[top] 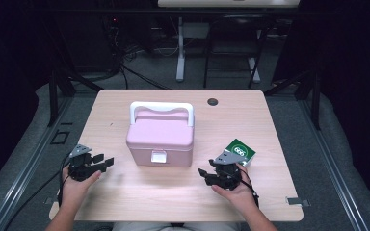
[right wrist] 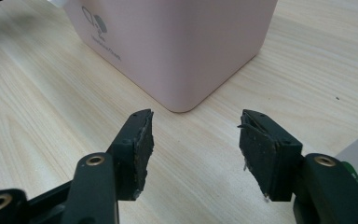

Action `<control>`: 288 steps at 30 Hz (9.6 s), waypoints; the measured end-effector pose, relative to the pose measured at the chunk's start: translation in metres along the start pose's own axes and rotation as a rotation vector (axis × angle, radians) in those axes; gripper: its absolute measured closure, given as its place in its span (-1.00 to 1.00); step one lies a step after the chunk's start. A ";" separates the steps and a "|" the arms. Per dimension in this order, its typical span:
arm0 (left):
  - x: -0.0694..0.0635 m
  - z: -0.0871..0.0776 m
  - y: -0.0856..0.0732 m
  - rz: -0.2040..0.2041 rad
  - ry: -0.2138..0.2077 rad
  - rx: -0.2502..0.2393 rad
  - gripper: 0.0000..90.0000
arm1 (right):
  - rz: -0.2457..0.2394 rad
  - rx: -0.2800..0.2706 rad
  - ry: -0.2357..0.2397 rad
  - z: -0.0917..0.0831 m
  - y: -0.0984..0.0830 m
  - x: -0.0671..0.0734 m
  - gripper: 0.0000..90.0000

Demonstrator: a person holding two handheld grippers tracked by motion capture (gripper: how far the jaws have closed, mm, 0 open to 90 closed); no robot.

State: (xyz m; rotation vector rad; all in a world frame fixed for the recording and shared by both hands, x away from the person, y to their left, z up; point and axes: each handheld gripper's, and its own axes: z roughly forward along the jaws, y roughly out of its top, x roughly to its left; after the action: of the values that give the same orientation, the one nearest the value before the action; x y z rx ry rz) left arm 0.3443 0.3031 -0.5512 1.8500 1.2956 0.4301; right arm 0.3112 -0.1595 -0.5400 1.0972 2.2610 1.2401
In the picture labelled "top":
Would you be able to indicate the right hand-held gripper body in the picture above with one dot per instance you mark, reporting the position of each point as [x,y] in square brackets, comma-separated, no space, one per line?
[226,176]

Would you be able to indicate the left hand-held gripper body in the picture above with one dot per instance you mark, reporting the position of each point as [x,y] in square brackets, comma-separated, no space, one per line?
[81,168]

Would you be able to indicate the green and white small box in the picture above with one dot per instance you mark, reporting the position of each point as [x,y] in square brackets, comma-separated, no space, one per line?
[242,149]

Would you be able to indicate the pink storage box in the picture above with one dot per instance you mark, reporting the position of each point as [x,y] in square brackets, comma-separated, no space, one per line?
[160,138]

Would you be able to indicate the person's left hand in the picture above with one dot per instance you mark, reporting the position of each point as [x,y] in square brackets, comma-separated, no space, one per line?
[74,191]

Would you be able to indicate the person's right hand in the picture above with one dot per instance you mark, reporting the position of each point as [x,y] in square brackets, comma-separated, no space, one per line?
[242,194]

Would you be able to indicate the dark round table grommet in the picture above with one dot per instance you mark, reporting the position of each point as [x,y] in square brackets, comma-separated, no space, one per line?
[212,102]

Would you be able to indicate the black metal stand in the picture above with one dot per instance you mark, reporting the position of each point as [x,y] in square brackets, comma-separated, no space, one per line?
[315,99]
[53,96]

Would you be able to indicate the white desk leg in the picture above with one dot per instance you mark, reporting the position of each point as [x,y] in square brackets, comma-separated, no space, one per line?
[254,70]
[180,54]

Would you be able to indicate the white background desk top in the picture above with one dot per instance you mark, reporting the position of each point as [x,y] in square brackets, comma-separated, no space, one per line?
[228,3]

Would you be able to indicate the grey metal table bracket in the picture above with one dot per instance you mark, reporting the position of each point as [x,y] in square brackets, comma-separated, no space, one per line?
[49,201]
[297,201]

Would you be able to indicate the black metal stool frame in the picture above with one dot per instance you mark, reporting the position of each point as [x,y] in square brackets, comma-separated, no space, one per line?
[236,45]

